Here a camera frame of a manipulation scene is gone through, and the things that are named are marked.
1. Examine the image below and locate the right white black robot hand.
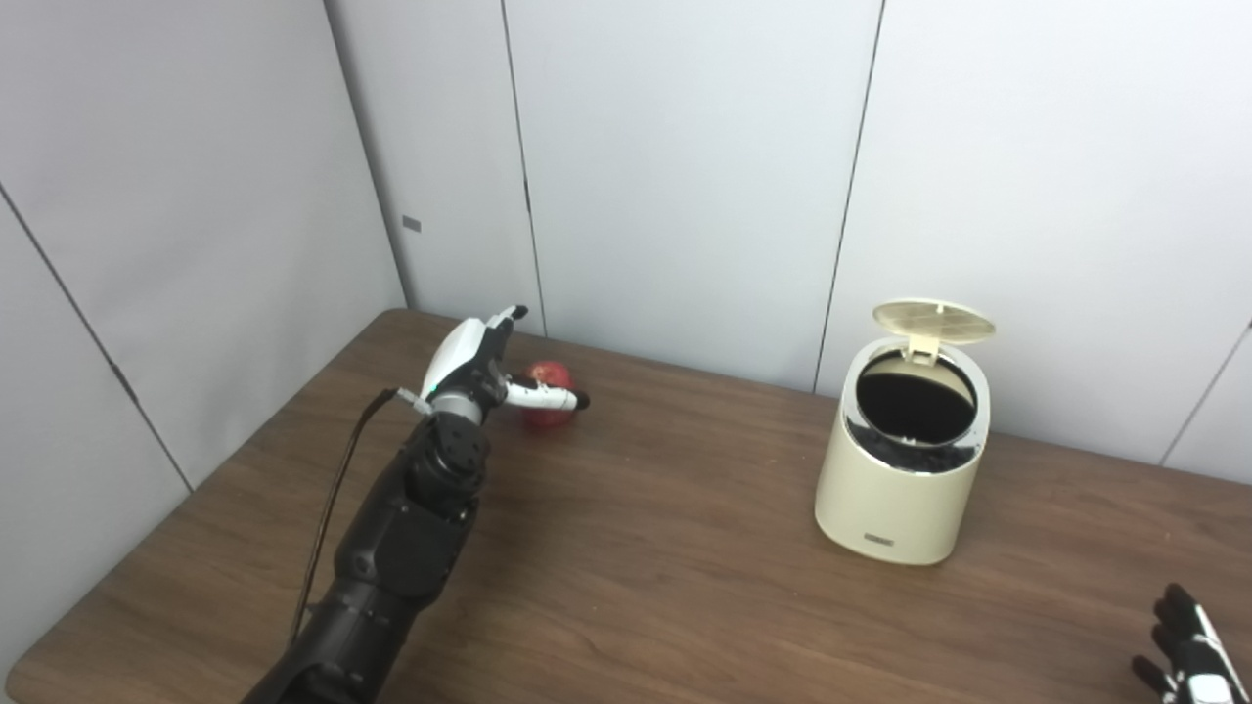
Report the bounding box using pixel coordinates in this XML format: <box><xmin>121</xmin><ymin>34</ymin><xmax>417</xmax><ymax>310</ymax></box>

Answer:
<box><xmin>1132</xmin><ymin>583</ymin><xmax>1252</xmax><ymax>704</ymax></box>

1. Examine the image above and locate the cream-colored round bin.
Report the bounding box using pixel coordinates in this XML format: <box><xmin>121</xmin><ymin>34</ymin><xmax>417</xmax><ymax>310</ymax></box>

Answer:
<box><xmin>814</xmin><ymin>332</ymin><xmax>991</xmax><ymax>566</ymax></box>

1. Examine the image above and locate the cream round bin lid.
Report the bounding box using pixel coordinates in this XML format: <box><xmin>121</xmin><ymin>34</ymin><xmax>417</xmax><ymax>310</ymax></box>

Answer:
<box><xmin>872</xmin><ymin>298</ymin><xmax>997</xmax><ymax>365</ymax></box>

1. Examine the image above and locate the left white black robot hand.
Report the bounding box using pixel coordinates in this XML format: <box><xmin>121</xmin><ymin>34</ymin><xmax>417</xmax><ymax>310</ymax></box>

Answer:
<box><xmin>421</xmin><ymin>305</ymin><xmax>591</xmax><ymax>423</ymax></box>

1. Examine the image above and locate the red apple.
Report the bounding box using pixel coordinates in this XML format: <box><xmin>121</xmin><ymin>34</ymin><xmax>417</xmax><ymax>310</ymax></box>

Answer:
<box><xmin>518</xmin><ymin>361</ymin><xmax>578</xmax><ymax>429</ymax></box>

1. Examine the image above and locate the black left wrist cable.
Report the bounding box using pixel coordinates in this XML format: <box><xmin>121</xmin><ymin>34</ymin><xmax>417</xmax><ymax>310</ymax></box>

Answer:
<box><xmin>289</xmin><ymin>388</ymin><xmax>431</xmax><ymax>646</ymax></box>

